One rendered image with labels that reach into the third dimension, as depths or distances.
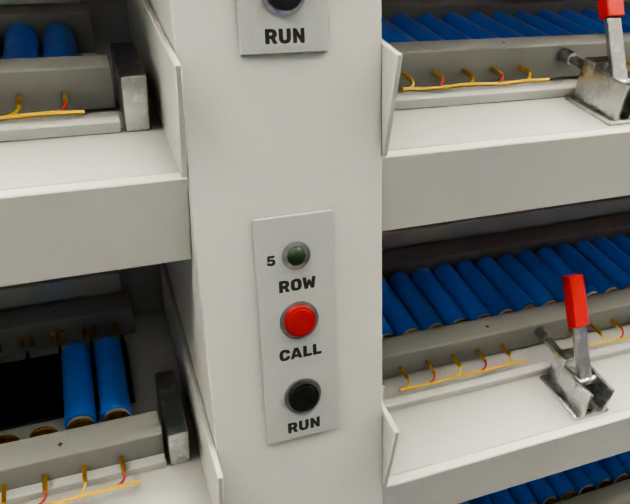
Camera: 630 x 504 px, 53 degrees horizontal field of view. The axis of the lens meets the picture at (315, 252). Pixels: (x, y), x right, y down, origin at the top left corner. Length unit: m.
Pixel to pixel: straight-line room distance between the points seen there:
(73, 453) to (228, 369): 0.11
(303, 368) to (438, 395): 0.14
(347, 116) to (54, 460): 0.24
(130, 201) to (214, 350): 0.08
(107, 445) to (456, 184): 0.24
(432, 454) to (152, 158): 0.25
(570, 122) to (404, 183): 0.11
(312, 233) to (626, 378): 0.29
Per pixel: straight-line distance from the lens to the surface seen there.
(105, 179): 0.29
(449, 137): 0.34
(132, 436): 0.38
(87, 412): 0.41
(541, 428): 0.45
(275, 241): 0.30
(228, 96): 0.28
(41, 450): 0.39
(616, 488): 0.66
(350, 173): 0.30
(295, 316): 0.31
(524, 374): 0.48
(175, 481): 0.39
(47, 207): 0.28
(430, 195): 0.34
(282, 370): 0.32
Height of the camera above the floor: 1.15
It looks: 19 degrees down
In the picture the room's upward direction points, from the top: 2 degrees counter-clockwise
